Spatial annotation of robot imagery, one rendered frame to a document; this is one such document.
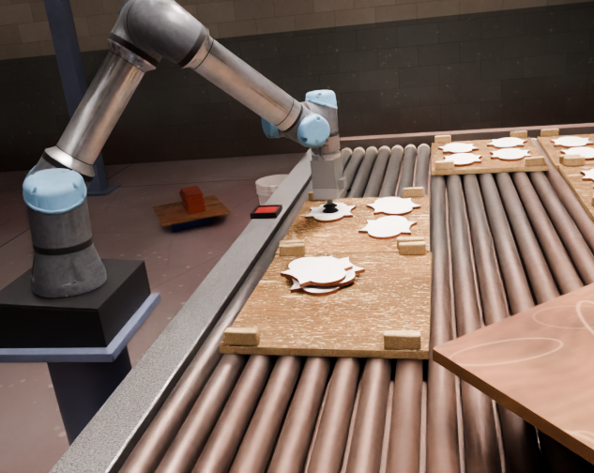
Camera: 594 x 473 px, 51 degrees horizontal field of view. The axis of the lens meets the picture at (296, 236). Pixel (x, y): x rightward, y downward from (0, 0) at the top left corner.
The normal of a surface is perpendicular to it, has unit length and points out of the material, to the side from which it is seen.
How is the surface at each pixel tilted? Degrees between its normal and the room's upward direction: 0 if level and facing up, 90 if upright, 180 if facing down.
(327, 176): 90
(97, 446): 0
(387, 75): 90
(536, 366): 0
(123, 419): 0
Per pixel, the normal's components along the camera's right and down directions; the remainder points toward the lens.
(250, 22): -0.15, 0.36
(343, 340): -0.10, -0.94
